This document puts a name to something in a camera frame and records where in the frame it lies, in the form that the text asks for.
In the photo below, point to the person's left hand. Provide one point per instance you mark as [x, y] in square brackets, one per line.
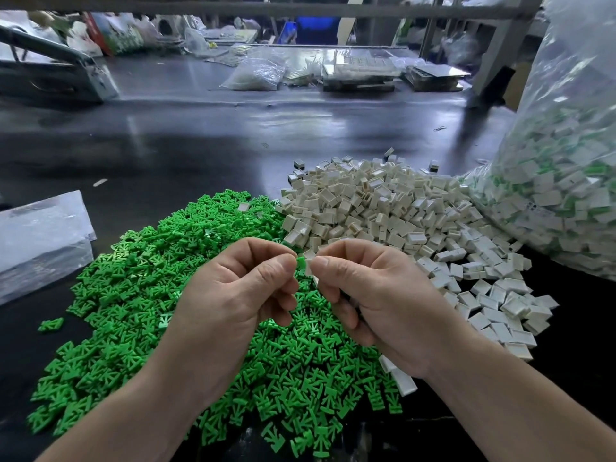
[231, 312]

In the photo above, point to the person's right hand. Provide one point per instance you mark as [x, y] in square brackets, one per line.
[395, 303]

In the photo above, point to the small green plastic part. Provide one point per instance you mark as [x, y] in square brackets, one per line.
[51, 324]
[302, 264]

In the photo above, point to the pile of white plastic caps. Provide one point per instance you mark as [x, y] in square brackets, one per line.
[414, 202]

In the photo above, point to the pile of green plastic clips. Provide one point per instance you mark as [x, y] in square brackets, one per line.
[135, 274]

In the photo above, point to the clear plastic bag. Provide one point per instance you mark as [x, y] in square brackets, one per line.
[568, 178]

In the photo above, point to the person's right forearm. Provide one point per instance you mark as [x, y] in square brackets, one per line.
[525, 414]

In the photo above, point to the person's left forearm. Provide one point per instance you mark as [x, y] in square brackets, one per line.
[106, 423]

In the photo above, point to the small clear bag of parts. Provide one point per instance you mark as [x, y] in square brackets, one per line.
[254, 74]

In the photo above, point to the stack of clear flat bags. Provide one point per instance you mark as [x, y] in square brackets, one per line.
[43, 243]

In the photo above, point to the dark flat tray stack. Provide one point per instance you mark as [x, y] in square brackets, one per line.
[438, 76]

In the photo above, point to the blue crate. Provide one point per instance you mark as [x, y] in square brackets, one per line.
[313, 30]

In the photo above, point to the grey heat sealer machine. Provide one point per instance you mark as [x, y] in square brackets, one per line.
[58, 77]

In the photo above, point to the grey metal horizontal bar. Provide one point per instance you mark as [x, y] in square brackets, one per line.
[289, 10]

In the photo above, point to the grey metal slanted post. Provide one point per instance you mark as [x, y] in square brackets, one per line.
[508, 41]

